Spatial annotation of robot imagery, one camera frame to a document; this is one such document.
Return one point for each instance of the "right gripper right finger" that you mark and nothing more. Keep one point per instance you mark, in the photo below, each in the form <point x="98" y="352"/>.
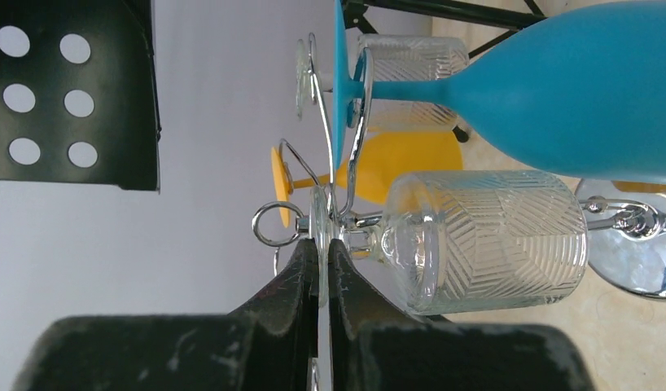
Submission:
<point x="377" y="346"/>

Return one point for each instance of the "blue wine glass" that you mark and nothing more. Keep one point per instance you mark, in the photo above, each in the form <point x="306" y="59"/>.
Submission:
<point x="581" y="94"/>

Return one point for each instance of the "clear patterned short glass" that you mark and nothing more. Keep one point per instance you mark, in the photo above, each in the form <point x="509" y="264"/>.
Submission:
<point x="464" y="241"/>

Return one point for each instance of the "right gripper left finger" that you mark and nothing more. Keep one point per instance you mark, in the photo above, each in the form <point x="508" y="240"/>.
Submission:
<point x="268" y="343"/>

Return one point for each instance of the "yellow wine glass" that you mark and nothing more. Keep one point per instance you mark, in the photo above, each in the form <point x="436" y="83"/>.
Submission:
<point x="383" y="158"/>

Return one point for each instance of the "black perforated music stand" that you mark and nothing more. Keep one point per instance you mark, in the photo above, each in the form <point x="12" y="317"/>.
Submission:
<point x="78" y="93"/>

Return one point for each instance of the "clear patterned glass at back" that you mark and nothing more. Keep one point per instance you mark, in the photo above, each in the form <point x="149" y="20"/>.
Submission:
<point x="413" y="58"/>

